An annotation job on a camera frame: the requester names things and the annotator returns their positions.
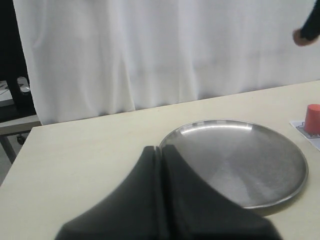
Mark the black vertical stand post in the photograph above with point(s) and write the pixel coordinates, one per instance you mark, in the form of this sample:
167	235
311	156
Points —
13	66

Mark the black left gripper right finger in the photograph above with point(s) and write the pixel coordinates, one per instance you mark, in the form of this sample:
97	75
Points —
195	211

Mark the white backdrop curtain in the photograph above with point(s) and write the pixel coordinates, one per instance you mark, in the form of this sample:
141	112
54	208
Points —
89	58

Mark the paper number game board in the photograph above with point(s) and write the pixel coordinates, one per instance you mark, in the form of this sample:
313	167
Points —
314	139

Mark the white object on side table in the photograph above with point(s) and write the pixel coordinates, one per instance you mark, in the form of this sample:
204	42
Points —
23	85

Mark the red plastic cup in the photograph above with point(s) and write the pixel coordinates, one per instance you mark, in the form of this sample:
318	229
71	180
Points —
312	119

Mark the round stainless steel plate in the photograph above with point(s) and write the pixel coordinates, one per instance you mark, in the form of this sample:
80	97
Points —
250	164

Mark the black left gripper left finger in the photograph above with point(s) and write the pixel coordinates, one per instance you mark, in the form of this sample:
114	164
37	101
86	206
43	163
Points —
135	210

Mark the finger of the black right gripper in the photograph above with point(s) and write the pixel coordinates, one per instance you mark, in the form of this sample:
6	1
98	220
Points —
310	31

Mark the grey side table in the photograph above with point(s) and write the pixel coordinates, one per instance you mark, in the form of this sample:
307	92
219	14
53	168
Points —
16	127

